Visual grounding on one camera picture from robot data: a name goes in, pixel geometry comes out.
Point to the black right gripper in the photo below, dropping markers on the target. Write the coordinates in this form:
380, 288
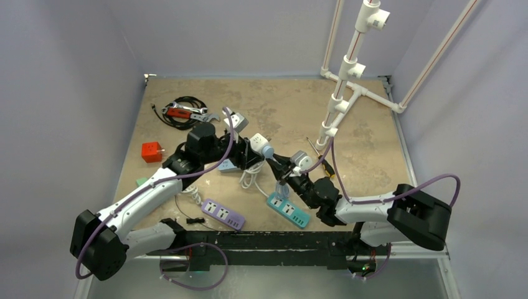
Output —
287, 174

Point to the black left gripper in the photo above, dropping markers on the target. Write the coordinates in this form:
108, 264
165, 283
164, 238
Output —
242, 159

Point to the white cube power socket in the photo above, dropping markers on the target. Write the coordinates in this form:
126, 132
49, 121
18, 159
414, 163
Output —
261, 145

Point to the red cube socket adapter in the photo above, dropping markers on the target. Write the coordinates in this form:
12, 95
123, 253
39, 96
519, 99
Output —
153, 152

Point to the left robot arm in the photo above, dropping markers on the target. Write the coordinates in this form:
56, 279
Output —
140, 206

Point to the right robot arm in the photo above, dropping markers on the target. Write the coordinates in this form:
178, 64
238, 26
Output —
407, 213

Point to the light blue power strip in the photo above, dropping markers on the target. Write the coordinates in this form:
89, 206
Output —
227, 166

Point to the teal power strip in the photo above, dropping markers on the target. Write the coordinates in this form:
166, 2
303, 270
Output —
288, 210

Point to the yellow black screwdriver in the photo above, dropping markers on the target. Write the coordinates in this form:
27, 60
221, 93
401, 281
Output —
328, 169

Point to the purple power strip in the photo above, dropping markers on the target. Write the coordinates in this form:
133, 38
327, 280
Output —
223, 214

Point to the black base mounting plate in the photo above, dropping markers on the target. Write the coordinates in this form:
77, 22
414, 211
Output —
332, 250

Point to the green block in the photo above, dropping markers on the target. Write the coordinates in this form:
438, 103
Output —
142, 182

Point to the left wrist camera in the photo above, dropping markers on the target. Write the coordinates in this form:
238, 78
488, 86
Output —
237, 120

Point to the red handled adjustable wrench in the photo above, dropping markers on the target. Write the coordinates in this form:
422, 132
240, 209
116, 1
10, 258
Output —
180, 111

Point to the white PVC pipe frame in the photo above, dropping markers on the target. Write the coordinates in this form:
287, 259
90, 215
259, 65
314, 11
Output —
371, 17

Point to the aluminium frame rail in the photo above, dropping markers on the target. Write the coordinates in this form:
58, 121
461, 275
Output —
366, 270

